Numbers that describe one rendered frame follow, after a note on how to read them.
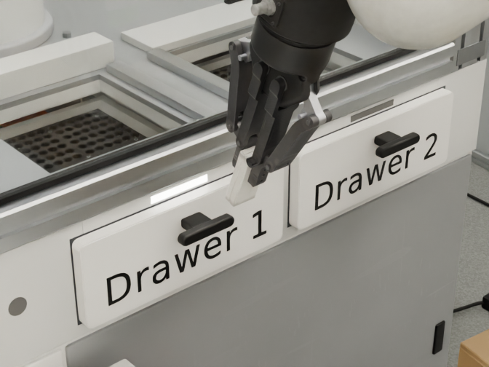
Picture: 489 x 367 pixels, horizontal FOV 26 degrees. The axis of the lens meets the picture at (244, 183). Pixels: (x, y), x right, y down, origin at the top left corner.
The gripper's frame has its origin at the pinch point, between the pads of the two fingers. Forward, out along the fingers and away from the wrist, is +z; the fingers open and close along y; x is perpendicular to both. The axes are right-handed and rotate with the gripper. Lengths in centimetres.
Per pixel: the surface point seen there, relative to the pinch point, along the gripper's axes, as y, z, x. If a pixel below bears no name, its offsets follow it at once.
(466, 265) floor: -25, 116, 130
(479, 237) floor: -30, 118, 144
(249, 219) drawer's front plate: -4.8, 16.5, 9.2
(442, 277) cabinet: 3, 43, 51
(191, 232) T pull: -3.3, 11.3, -2.0
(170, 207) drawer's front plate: -7.1, 11.1, -2.1
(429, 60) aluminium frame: -10.0, 6.5, 42.2
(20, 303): -6.8, 16.4, -20.8
